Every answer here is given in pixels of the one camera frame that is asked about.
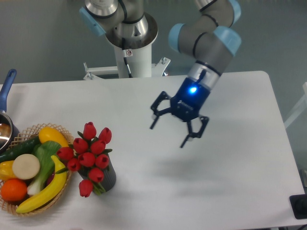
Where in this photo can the green cucumber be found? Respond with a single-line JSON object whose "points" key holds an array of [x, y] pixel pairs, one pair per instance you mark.
{"points": [[25, 147]]}

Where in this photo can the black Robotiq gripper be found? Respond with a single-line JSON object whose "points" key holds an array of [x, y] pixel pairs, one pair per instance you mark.
{"points": [[189, 103]]}

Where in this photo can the black device at edge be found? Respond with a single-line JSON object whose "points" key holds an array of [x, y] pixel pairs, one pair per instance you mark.
{"points": [[299, 206]]}

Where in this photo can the green bok choy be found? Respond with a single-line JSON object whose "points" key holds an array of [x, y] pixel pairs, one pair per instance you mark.
{"points": [[43, 152]]}

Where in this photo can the orange fruit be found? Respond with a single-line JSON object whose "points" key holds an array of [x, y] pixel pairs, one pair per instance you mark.
{"points": [[13, 190]]}

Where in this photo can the red tulip bouquet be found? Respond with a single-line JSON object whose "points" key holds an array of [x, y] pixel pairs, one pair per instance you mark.
{"points": [[85, 149]]}

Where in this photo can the yellow banana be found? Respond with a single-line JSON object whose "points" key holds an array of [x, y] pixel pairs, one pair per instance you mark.
{"points": [[43, 197]]}

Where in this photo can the beige round bun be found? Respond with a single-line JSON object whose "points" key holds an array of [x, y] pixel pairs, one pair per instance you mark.
{"points": [[26, 166]]}

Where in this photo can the yellow lemon squash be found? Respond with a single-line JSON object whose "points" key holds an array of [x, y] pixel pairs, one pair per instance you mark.
{"points": [[52, 138]]}

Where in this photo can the white frame at right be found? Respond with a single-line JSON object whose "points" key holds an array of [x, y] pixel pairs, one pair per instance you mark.
{"points": [[297, 109]]}

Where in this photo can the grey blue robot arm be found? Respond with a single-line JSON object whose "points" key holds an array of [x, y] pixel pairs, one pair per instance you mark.
{"points": [[210, 41]]}

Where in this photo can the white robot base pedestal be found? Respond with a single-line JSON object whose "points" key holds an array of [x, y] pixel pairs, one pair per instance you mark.
{"points": [[131, 63]]}

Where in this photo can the yellow bell pepper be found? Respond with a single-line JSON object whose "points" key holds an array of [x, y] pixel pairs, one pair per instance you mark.
{"points": [[6, 172]]}

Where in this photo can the blue handled saucepan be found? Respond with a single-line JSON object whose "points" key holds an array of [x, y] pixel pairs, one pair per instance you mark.
{"points": [[8, 131]]}

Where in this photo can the dark grey ribbed vase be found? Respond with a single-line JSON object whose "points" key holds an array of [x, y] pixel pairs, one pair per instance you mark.
{"points": [[98, 179]]}

